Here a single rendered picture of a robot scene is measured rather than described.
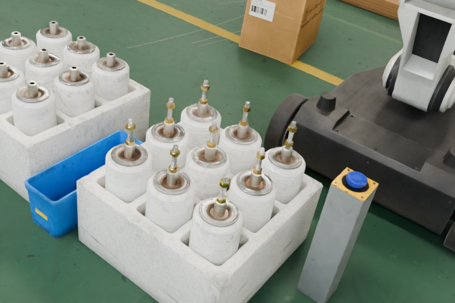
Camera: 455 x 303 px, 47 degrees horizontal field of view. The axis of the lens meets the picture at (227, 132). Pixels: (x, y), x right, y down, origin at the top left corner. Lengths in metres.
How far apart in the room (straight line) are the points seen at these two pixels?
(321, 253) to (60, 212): 0.57
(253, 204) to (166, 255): 0.19
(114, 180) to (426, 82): 0.85
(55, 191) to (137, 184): 0.30
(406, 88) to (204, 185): 0.68
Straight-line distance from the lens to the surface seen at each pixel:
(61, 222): 1.24
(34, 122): 1.28
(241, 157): 1.17
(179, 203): 1.01
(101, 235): 1.18
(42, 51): 1.41
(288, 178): 1.13
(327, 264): 1.13
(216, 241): 0.97
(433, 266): 1.42
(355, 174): 1.03
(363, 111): 1.57
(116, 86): 1.40
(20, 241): 1.29
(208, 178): 1.09
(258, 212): 1.06
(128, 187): 1.09
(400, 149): 1.42
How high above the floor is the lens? 0.93
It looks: 35 degrees down
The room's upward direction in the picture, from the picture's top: 10 degrees clockwise
